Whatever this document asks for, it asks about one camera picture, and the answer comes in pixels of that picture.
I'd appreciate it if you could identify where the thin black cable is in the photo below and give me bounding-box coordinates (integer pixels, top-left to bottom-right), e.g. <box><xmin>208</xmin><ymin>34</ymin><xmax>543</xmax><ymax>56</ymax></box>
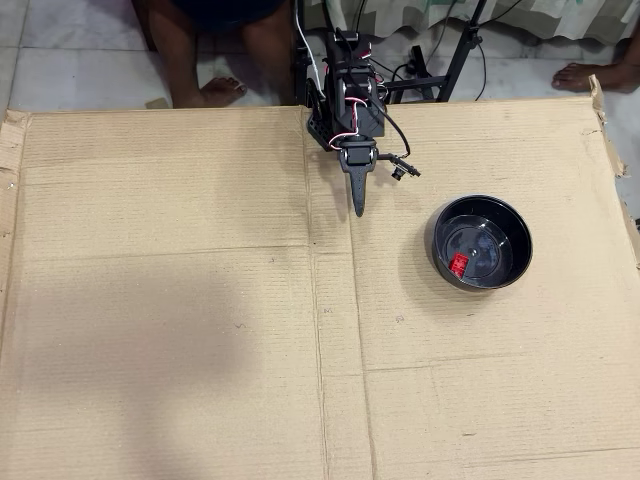
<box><xmin>349</xmin><ymin>0</ymin><xmax>371</xmax><ymax>36</ymax></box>
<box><xmin>469</xmin><ymin>27</ymin><xmax>490</xmax><ymax>101</ymax></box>

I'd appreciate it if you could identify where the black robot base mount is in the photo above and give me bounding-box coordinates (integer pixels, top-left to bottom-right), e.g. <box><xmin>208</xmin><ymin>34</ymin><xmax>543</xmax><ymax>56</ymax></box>
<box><xmin>304</xmin><ymin>79</ymin><xmax>332</xmax><ymax>152</ymax></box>

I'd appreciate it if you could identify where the black round bowl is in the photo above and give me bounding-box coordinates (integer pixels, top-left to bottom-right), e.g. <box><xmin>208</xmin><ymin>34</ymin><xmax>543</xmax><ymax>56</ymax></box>
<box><xmin>428</xmin><ymin>193</ymin><xmax>534</xmax><ymax>293</ymax></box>

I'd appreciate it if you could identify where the black tripod stand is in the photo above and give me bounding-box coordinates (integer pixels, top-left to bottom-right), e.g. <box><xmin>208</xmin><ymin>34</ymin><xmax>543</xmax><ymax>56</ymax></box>
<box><xmin>379</xmin><ymin>0</ymin><xmax>491</xmax><ymax>105</ymax></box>

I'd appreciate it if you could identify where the brown cardboard sheet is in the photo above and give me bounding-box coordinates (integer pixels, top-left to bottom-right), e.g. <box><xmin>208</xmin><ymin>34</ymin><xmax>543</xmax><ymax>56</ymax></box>
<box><xmin>0</xmin><ymin>74</ymin><xmax>640</xmax><ymax>480</ymax></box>

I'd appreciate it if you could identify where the bystander's bare foot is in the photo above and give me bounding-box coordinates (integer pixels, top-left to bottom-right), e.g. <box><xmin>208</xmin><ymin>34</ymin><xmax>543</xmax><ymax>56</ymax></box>
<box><xmin>552</xmin><ymin>34</ymin><xmax>640</xmax><ymax>94</ymax></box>

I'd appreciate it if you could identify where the seated person's bare leg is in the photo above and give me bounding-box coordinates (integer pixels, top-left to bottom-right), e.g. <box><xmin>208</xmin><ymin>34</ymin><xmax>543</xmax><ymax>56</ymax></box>
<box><xmin>242</xmin><ymin>0</ymin><xmax>296</xmax><ymax>106</ymax></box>
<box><xmin>147</xmin><ymin>0</ymin><xmax>249</xmax><ymax>109</ymax></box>

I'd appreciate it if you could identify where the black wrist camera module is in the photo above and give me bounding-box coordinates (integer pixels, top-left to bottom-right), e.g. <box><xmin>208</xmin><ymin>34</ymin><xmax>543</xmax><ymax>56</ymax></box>
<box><xmin>377</xmin><ymin>152</ymin><xmax>423</xmax><ymax>184</ymax></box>

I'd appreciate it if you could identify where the white cable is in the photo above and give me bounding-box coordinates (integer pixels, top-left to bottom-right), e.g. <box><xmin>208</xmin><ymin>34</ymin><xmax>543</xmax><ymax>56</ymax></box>
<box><xmin>293</xmin><ymin>0</ymin><xmax>326</xmax><ymax>76</ymax></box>

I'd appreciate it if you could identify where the brown wooden furniture leg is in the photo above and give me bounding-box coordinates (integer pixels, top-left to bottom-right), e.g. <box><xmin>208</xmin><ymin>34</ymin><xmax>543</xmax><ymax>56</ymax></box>
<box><xmin>130</xmin><ymin>0</ymin><xmax>156</xmax><ymax>52</ymax></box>

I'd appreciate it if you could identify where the patterned bed cloth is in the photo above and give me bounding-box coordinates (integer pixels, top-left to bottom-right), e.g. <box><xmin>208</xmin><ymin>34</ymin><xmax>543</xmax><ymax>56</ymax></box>
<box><xmin>304</xmin><ymin>0</ymin><xmax>640</xmax><ymax>44</ymax></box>

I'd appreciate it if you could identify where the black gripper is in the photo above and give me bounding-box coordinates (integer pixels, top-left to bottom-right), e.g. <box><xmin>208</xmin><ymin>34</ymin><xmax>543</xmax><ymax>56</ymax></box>
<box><xmin>337</xmin><ymin>138</ymin><xmax>380</xmax><ymax>219</ymax></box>

